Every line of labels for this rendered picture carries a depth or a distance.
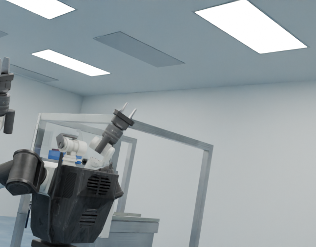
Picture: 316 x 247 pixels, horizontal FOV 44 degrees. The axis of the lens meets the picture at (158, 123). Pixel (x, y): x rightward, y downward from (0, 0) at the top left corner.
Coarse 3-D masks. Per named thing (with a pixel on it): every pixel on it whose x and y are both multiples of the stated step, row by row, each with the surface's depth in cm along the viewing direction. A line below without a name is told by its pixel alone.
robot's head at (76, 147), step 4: (68, 140) 163; (72, 140) 166; (76, 140) 168; (72, 144) 164; (76, 144) 166; (80, 144) 167; (84, 144) 169; (68, 148) 162; (72, 148) 165; (76, 148) 166; (80, 148) 167; (84, 148) 168; (68, 152) 167; (72, 152) 165; (76, 152) 167; (80, 152) 168; (84, 152) 169; (64, 156) 165; (68, 156) 164; (72, 156) 165; (76, 160) 166
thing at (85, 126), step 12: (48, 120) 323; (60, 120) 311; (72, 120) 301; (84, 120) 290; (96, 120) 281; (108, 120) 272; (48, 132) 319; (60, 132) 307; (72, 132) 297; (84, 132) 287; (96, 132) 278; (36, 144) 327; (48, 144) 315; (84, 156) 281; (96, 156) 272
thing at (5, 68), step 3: (6, 57) 149; (3, 60) 150; (6, 60) 150; (9, 60) 150; (3, 63) 150; (6, 63) 150; (9, 63) 150; (3, 66) 150; (6, 66) 150; (9, 66) 151; (3, 69) 151; (6, 69) 150; (9, 69) 151; (3, 72) 151; (6, 72) 151
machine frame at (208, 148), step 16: (144, 128) 285; (160, 128) 298; (192, 144) 328; (208, 144) 345; (112, 160) 263; (128, 160) 410; (208, 160) 345; (128, 176) 408; (208, 176) 346; (16, 224) 321; (192, 224) 340; (16, 240) 318; (96, 240) 255; (192, 240) 337
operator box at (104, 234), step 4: (112, 204) 250; (112, 208) 250; (112, 212) 250; (108, 216) 248; (108, 220) 248; (108, 224) 248; (104, 228) 245; (108, 228) 248; (104, 232) 245; (108, 232) 248; (100, 236) 245; (104, 236) 245
